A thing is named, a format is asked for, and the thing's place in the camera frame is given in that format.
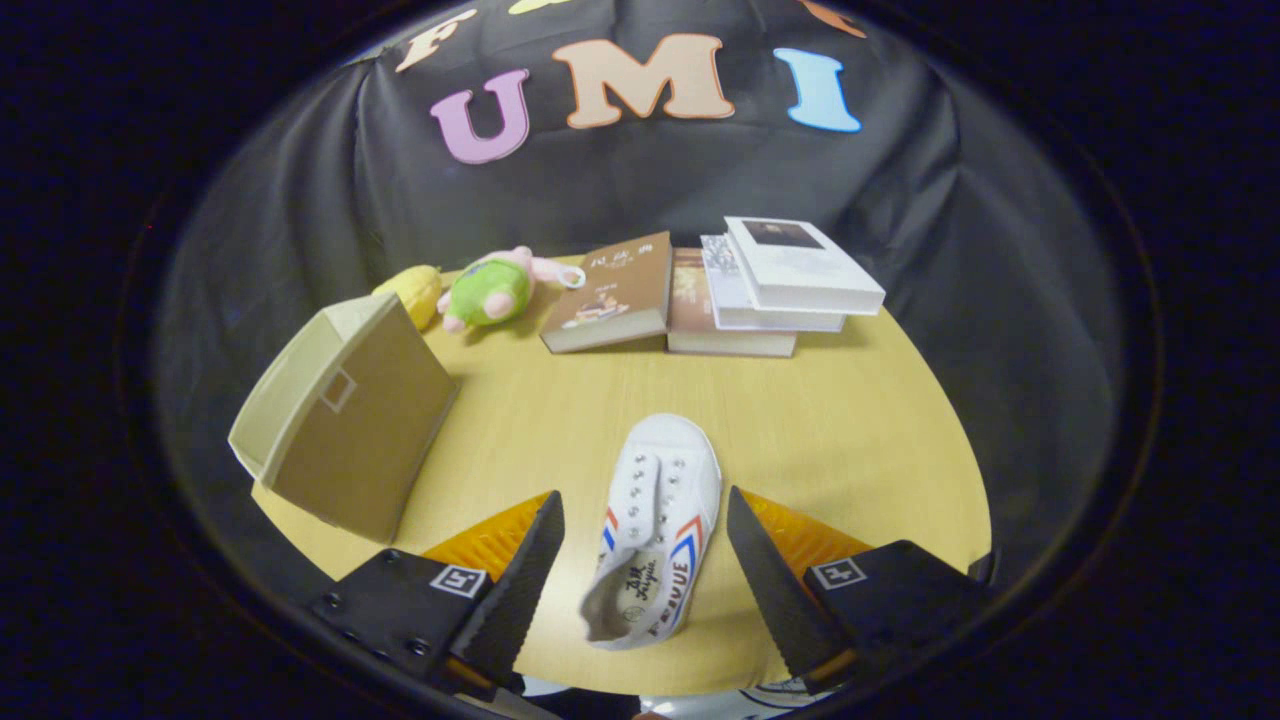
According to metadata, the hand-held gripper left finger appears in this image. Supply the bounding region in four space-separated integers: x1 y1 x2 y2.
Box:
308 489 567 693

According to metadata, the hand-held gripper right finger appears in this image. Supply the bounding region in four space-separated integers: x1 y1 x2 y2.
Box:
726 486 999 693

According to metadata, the white canvas shoe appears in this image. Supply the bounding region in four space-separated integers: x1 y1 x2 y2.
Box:
580 413 723 652

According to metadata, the brown fabric storage box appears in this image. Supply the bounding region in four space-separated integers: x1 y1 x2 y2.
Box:
228 292 461 546

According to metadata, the reddish brown book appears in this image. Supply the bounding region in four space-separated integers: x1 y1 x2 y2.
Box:
666 247 798 358

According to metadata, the green and pink plush toy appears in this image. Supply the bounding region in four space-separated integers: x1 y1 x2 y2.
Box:
436 246 586 334

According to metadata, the brown illustrated book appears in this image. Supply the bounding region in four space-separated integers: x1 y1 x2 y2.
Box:
539 231 674 355

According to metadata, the white patterned book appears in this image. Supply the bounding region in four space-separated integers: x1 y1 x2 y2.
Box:
700 234 847 333

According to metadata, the yellow plush toy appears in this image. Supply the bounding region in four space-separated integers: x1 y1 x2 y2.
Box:
372 265 444 331

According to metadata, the white book with dark photo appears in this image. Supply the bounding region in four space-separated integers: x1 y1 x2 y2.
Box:
724 216 887 316

